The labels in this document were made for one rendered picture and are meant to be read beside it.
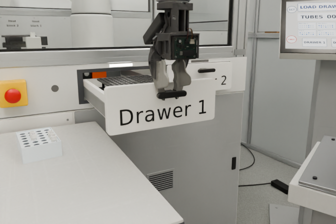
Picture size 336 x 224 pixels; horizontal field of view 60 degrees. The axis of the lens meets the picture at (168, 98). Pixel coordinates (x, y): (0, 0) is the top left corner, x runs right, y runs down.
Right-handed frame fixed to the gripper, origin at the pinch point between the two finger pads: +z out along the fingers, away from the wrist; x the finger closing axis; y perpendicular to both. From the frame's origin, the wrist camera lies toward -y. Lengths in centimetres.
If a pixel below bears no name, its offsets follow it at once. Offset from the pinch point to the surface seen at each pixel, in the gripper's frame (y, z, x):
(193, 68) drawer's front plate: -33.4, -0.5, 27.6
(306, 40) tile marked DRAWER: -25, -10, 78
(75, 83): -35.1, 2.1, -15.3
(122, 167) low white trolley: 3.4, 14.5, -12.9
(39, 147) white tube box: -8.2, 11.4, -28.3
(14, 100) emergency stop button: -27.8, 4.2, -32.8
